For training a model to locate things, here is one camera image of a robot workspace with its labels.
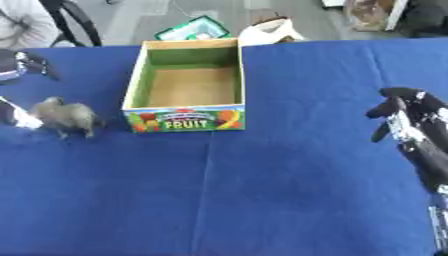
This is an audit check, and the white and brown bag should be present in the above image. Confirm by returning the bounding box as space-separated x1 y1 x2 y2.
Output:
236 15 308 47

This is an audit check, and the person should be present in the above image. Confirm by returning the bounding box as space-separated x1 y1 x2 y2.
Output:
0 0 62 51

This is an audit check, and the black object beyond table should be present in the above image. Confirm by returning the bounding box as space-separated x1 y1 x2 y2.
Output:
397 0 448 38

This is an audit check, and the grey soft toy animal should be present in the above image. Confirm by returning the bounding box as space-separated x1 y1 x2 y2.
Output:
28 96 107 140

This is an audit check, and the black chair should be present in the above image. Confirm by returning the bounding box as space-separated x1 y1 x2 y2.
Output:
36 0 105 48

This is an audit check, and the clear plastic bag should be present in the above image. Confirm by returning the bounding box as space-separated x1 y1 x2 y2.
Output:
341 0 394 33

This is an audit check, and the open wooden box green inside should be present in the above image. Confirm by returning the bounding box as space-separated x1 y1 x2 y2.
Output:
120 37 247 134

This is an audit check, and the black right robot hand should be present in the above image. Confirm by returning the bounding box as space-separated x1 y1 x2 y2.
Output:
364 86 448 194

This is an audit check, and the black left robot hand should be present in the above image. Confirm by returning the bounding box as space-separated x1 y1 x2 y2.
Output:
0 48 62 131

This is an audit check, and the green and white bag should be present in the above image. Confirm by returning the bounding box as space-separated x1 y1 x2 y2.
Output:
152 15 233 42

